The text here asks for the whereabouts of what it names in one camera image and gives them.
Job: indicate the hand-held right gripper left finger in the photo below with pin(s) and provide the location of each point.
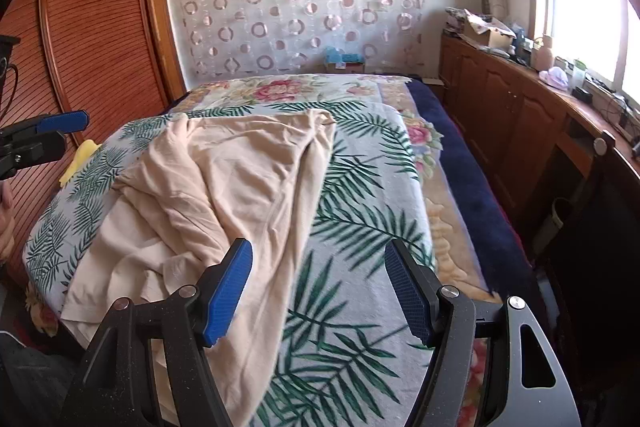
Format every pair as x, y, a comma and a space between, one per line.
227, 297

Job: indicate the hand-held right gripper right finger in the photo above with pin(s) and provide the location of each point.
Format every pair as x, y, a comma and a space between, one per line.
410, 302

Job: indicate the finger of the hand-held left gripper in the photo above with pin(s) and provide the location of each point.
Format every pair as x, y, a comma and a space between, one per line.
62, 122
35, 152

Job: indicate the beige printed t-shirt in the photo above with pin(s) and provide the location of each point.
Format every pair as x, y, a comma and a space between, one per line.
225, 187

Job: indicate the person's left hand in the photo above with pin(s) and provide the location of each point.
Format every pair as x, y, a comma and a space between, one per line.
6, 222

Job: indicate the yellow plush toy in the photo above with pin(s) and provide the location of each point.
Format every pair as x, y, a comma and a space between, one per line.
82, 157

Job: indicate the leaf-printed bed sheet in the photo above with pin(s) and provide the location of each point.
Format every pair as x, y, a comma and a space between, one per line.
360, 232

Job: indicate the wooden slatted wardrobe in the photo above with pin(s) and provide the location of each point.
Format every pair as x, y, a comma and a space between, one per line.
90, 32

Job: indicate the navy blanket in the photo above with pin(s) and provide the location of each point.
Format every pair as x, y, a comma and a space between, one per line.
465, 157

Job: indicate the black chair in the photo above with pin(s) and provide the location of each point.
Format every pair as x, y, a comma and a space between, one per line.
600, 257

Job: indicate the bed with palm-leaf sheet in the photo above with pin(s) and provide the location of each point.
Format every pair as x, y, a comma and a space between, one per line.
280, 92

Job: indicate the person's dark pants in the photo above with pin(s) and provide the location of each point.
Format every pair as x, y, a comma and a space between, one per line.
30, 382

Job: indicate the long wooden cabinet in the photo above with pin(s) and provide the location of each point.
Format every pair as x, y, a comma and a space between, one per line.
500, 97

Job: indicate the small box with blue bag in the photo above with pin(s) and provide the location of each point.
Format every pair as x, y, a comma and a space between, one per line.
345, 68

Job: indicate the pink white cloth item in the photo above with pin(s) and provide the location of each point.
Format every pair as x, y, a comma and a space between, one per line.
555, 77

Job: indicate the small black device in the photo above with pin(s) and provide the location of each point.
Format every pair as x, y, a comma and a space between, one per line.
582, 94

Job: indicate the open cardboard box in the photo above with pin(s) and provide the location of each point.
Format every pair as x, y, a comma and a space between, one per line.
492, 38

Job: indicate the pale pink bottle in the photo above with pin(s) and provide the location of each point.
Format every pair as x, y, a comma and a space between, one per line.
542, 54

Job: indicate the clear bottle with green cap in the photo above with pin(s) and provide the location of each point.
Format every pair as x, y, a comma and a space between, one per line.
578, 77

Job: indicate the dark oval ornament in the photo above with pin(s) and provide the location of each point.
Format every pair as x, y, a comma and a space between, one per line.
486, 4

